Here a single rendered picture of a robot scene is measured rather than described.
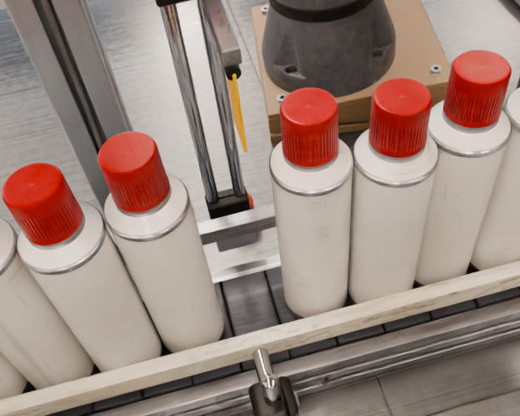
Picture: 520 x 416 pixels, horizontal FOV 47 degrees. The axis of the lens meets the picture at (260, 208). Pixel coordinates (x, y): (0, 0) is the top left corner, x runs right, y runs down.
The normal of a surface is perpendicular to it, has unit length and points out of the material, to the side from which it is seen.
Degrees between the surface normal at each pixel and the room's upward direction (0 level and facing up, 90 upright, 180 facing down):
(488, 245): 90
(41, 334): 90
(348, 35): 73
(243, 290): 0
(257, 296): 0
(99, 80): 90
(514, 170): 90
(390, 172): 42
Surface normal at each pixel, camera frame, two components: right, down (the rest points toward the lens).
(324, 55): -0.14, 0.58
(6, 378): 0.89, 0.30
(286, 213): -0.70, 0.59
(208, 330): 0.73, 0.48
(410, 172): 0.13, 0.01
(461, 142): -0.31, 0.03
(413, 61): -0.15, -0.60
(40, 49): 0.24, 0.74
